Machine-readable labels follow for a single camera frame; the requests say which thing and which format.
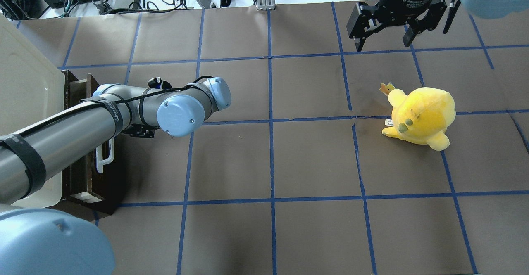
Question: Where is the yellow plush toy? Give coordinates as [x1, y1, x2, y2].
[381, 87, 456, 151]

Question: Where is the brown paper table cover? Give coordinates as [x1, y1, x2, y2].
[19, 2, 528, 275]

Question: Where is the white drawer handle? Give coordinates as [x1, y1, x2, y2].
[95, 138, 115, 174]

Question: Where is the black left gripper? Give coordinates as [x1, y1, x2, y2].
[122, 124, 157, 138]

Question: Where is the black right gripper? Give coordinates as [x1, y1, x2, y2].
[346, 0, 447, 52]

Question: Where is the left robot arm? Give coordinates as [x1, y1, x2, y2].
[0, 76, 232, 275]

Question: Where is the toy paper hang tag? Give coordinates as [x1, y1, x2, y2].
[379, 82, 396, 97]

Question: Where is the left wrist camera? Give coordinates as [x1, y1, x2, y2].
[147, 77, 173, 90]

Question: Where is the dark wooden drawer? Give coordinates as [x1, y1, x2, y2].
[54, 69, 119, 221]

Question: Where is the white cabinet body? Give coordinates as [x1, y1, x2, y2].
[0, 17, 65, 208]

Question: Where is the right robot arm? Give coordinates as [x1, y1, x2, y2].
[346, 0, 529, 52]

